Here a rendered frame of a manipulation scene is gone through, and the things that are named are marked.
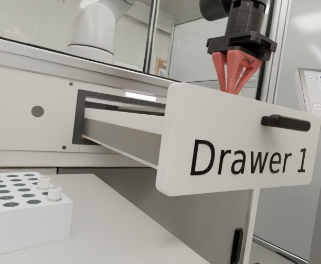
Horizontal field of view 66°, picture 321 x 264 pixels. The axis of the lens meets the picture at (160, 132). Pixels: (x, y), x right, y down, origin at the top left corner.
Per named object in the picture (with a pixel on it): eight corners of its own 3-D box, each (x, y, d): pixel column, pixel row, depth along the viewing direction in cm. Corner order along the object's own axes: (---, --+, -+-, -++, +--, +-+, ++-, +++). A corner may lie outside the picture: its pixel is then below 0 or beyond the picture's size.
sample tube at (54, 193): (59, 233, 25) (64, 188, 25) (46, 236, 24) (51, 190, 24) (53, 228, 26) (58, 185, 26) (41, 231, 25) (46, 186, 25)
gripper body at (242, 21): (252, 43, 36) (263, -10, 35) (203, 49, 44) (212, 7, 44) (276, 55, 40) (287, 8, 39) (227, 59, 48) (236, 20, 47)
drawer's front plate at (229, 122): (311, 184, 40) (322, 116, 39) (163, 197, 23) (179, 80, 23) (300, 181, 41) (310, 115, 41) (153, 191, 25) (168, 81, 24)
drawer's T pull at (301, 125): (310, 132, 30) (312, 121, 30) (276, 127, 26) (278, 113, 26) (282, 129, 33) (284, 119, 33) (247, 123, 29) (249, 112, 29)
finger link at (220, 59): (234, 97, 37) (248, 34, 36) (202, 94, 43) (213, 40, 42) (260, 105, 41) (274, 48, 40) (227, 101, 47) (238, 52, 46)
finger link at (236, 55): (227, 97, 38) (241, 35, 38) (196, 94, 44) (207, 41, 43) (254, 104, 42) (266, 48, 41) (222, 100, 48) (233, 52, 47)
